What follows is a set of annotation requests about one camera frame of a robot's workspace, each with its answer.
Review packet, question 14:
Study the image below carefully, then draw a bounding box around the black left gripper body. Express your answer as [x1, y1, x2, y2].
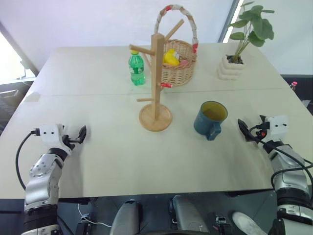
[61, 125, 81, 149]

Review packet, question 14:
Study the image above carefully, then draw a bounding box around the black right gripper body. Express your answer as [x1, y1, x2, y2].
[249, 115, 270, 146]

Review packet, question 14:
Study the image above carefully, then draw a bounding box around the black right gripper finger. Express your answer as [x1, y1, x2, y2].
[237, 118, 252, 137]
[244, 133, 258, 144]

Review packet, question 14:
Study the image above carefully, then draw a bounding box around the blue mug yellow inside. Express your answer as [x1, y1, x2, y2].
[193, 100, 229, 141]

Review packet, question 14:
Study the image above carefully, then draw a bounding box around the wooden mug tree stand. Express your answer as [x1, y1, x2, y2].
[129, 19, 185, 133]

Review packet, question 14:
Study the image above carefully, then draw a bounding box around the white ribbed plant pot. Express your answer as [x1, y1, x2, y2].
[217, 54, 246, 81]

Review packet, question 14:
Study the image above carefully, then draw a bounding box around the green plastic bottle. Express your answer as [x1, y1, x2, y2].
[128, 49, 146, 87]

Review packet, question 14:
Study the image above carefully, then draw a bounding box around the white shoe sole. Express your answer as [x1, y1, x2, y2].
[231, 211, 267, 235]

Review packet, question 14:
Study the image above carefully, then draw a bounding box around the grey rounded robot leg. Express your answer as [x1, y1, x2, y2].
[109, 200, 143, 235]
[168, 195, 210, 235]

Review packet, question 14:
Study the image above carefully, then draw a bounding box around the yellow toy fruit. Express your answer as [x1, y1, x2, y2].
[163, 48, 181, 66]

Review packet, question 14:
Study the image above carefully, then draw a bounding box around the green leafy plant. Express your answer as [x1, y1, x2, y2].
[227, 0, 275, 63]

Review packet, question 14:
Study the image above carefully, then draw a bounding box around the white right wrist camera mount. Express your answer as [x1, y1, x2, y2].
[265, 115, 290, 143]

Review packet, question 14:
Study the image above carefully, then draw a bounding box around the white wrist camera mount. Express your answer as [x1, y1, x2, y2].
[34, 124, 73, 155]
[265, 115, 290, 143]

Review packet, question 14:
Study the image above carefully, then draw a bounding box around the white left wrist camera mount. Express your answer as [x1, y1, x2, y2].
[34, 124, 73, 155]

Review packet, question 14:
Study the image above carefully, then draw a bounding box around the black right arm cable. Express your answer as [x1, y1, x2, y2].
[248, 124, 313, 189]

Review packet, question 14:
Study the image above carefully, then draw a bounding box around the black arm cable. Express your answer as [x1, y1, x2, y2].
[15, 129, 41, 191]
[248, 124, 313, 189]

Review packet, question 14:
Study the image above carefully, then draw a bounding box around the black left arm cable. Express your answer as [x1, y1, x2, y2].
[15, 129, 41, 191]

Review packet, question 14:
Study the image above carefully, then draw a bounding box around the white thin cable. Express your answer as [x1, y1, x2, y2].
[78, 203, 112, 228]

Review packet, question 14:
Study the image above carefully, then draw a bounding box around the wicker basket with wrapped handle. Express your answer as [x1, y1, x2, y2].
[154, 4, 199, 87]

